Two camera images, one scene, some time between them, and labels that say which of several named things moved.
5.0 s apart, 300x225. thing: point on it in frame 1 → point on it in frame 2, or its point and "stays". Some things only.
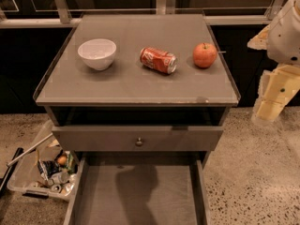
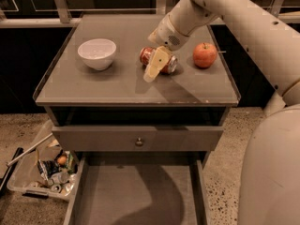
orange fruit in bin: [62, 159] stays
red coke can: [164, 62] stays
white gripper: [285, 39] → [168, 35]
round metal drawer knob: [139, 142] stays
